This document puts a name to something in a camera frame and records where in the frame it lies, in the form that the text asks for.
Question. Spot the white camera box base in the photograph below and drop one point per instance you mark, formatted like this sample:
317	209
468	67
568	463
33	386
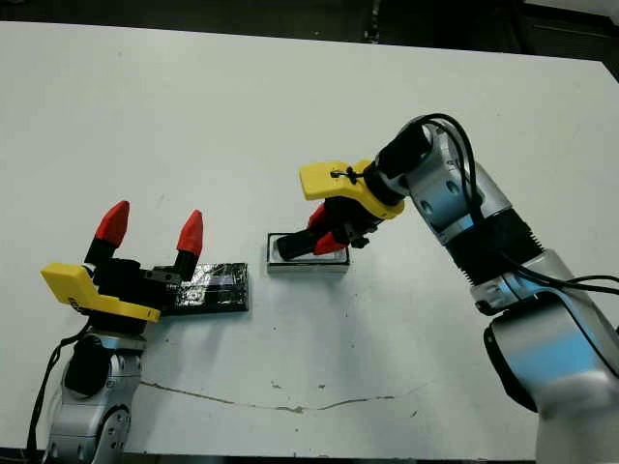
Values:
309	269

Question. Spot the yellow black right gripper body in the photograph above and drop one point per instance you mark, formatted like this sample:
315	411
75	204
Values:
338	183

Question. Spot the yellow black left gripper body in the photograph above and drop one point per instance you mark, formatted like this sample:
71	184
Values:
116	299

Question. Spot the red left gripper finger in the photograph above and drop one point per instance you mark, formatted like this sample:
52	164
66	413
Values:
190	234
112	227

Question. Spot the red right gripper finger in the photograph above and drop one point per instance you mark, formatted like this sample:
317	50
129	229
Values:
320	218
331	244

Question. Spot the glossy black box lid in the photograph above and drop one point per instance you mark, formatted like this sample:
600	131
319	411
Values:
222	292

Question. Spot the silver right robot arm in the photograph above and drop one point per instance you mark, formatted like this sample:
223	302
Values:
483	208

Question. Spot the black stand pole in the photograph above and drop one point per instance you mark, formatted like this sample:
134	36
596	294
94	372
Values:
372	21

